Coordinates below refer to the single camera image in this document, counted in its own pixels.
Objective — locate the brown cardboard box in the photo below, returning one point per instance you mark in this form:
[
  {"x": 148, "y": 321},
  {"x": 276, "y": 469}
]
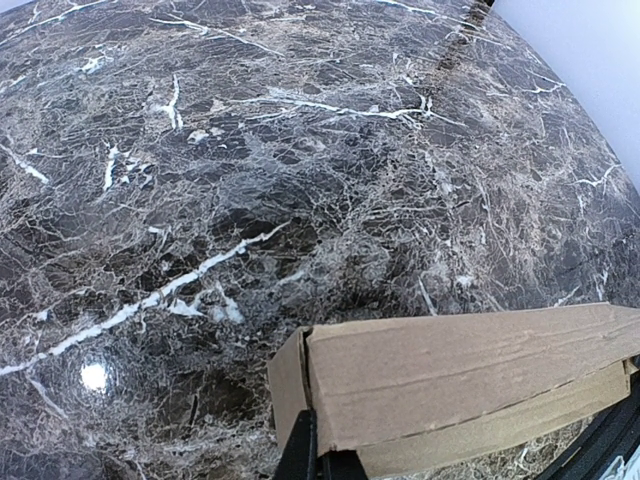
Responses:
[{"x": 412, "y": 394}]

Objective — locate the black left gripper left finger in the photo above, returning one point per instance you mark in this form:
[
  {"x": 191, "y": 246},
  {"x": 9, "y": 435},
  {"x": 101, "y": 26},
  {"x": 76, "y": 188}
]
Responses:
[{"x": 299, "y": 457}]

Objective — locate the black front table rail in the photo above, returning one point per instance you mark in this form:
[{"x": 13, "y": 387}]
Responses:
[{"x": 607, "y": 444}]

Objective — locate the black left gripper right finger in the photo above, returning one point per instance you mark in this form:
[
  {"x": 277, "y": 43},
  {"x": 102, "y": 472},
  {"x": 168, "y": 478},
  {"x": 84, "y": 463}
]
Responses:
[{"x": 342, "y": 465}]

